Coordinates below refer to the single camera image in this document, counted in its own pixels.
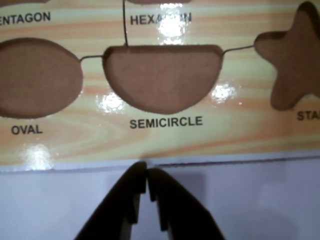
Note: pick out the white paper table cover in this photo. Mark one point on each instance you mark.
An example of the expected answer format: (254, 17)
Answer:
(50, 205)

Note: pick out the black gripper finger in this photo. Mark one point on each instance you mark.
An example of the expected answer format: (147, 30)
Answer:
(120, 200)
(180, 215)

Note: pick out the wooden shape puzzle board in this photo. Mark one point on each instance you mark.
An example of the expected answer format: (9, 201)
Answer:
(162, 142)

